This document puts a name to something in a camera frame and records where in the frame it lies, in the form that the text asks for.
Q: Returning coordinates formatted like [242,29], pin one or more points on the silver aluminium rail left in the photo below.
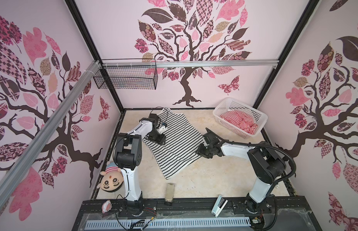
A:
[14,176]

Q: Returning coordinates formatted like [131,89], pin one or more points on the small tan rectangular device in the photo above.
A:
[169,194]

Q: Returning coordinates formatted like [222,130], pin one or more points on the silver aluminium rail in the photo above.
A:
[14,176]
[190,63]

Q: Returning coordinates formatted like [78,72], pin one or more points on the black wire mesh basket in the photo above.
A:
[130,74]

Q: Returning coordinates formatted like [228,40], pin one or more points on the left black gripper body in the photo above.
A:
[154,136]

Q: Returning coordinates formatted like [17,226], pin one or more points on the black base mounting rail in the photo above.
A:
[184,205]

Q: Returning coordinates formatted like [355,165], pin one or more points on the black white striped tank top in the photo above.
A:
[182,141]

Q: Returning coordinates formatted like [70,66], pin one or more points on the silver aluminium rail back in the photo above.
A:
[190,63]

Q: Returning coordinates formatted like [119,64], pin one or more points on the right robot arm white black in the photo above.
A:
[270,164]

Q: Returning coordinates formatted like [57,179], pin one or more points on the white green handheld device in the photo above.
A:
[219,205]

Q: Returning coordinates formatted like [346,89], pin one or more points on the white plastic laundry basket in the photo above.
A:
[229,104]

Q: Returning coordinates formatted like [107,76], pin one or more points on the small pink round object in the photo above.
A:
[107,206]

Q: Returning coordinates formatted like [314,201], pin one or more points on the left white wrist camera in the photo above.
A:
[162,128]

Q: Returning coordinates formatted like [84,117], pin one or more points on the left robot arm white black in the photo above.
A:
[128,155]

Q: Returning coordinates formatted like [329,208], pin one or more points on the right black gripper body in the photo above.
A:
[205,150]

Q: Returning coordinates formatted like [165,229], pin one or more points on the red white striped tank top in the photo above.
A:
[240,119]

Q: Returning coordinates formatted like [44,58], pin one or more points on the white slotted cable duct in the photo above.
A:
[165,224]

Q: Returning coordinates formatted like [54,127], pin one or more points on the cartoon face plush toy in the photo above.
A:
[112,178]

